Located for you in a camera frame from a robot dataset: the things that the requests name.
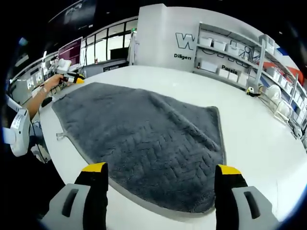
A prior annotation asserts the white plate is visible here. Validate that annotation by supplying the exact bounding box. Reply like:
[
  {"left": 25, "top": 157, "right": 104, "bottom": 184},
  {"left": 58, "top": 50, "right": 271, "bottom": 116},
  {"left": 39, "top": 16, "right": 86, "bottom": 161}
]
[
  {"left": 275, "top": 100, "right": 292, "bottom": 118},
  {"left": 266, "top": 84, "right": 282, "bottom": 103}
]

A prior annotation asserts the person's left hand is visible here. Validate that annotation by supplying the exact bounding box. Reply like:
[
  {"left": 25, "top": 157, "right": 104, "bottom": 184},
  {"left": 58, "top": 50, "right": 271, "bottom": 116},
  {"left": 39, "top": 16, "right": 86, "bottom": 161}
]
[{"left": 49, "top": 74, "right": 65, "bottom": 87}]

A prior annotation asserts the white coat on stand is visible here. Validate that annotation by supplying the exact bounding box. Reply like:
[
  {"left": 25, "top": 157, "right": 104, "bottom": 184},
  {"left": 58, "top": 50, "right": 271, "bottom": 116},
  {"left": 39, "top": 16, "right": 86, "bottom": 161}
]
[{"left": 128, "top": 31, "right": 140, "bottom": 66}]

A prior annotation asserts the row of white storage bins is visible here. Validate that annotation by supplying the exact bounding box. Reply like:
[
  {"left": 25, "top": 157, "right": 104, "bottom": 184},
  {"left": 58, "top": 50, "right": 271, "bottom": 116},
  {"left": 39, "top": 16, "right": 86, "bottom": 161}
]
[{"left": 199, "top": 35, "right": 307, "bottom": 125}]

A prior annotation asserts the large dark overhead screen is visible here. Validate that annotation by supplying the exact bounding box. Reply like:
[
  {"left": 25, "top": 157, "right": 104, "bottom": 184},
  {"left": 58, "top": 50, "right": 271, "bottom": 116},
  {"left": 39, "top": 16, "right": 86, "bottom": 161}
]
[{"left": 47, "top": 0, "right": 96, "bottom": 32}]

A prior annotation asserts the purple screen monitor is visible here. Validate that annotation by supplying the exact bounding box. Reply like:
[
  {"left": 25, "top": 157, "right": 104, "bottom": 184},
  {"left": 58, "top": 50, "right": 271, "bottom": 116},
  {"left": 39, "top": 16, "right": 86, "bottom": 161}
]
[{"left": 58, "top": 37, "right": 83, "bottom": 65}]

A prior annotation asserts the grey metal shelf rack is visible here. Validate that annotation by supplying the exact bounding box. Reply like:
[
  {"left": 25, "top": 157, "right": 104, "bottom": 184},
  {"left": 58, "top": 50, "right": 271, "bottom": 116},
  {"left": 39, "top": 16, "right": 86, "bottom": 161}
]
[{"left": 193, "top": 23, "right": 307, "bottom": 135}]

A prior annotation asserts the white worn device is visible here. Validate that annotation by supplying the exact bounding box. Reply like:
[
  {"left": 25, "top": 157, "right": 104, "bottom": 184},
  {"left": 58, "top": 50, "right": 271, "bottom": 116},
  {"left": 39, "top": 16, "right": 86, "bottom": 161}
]
[{"left": 2, "top": 109, "right": 31, "bottom": 158}]

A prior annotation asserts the white shoulder strap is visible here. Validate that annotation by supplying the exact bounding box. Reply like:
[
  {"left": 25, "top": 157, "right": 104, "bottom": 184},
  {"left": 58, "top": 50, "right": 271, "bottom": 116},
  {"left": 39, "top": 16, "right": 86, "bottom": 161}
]
[{"left": 4, "top": 94, "right": 22, "bottom": 113}]

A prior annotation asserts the grey towel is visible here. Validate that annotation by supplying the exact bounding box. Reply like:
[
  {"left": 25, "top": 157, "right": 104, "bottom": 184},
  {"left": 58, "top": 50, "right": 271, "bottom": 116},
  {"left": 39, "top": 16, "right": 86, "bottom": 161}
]
[{"left": 51, "top": 82, "right": 227, "bottom": 214}]

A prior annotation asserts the yellow black device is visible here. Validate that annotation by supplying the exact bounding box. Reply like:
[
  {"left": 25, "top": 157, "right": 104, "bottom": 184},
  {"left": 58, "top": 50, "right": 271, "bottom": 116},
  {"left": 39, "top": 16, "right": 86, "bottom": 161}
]
[{"left": 246, "top": 86, "right": 261, "bottom": 97}]

